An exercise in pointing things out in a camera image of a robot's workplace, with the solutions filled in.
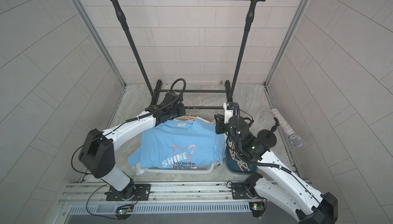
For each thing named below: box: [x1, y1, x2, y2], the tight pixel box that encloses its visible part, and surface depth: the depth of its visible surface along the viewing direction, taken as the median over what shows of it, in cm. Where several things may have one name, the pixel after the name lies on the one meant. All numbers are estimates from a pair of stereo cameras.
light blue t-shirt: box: [127, 117, 226, 169], surface depth 76 cm
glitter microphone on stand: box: [257, 107, 303, 148], surface depth 70 cm
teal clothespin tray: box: [225, 139, 258, 175], surface depth 80 cm
